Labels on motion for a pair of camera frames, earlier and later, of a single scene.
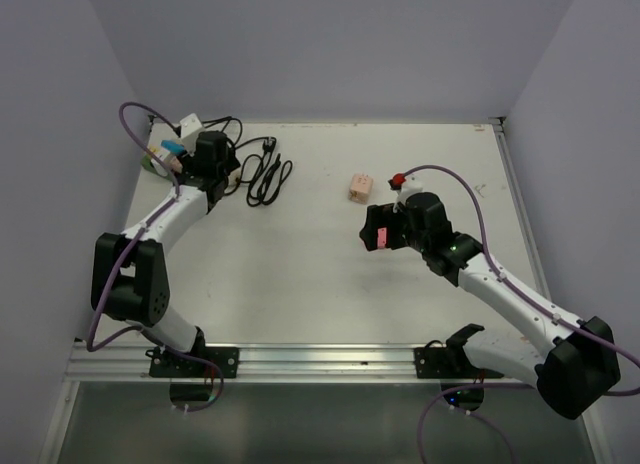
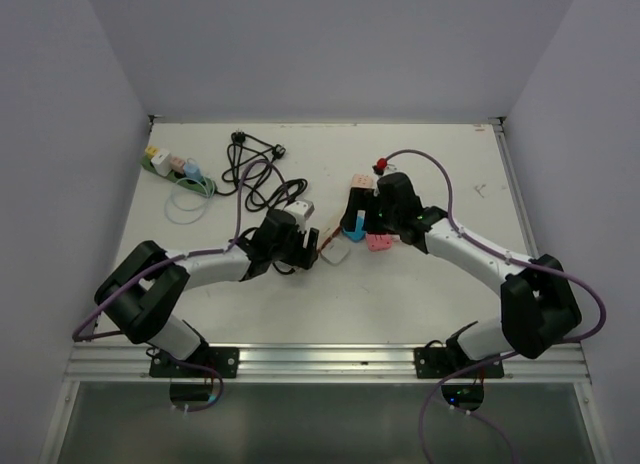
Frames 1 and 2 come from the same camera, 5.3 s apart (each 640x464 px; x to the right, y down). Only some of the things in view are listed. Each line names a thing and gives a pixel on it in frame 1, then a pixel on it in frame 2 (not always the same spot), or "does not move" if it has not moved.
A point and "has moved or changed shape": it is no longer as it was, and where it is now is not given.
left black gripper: (231, 162) to (303, 256)
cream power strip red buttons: (232, 182) has moved or changed shape
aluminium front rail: (275, 363) does not move
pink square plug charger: (382, 237) does not move
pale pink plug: (175, 164) does not move
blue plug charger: (173, 147) to (359, 234)
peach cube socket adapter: (360, 187) does not move
